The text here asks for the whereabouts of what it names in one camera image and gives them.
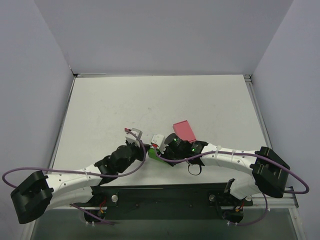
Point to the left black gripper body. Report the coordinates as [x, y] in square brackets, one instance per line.
[138, 150]

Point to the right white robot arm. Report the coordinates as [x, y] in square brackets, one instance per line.
[266, 172]

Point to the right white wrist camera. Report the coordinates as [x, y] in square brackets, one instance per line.
[158, 144]

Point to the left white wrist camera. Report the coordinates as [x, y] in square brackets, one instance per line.
[133, 136]

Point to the green paper box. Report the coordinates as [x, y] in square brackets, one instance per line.
[152, 155]

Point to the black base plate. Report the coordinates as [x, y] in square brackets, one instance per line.
[196, 201]

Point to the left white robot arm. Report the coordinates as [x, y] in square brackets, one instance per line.
[36, 193]

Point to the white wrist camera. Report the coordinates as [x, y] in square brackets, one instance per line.
[133, 136]
[158, 144]

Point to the pink paper box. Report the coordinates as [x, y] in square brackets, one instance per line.
[184, 131]

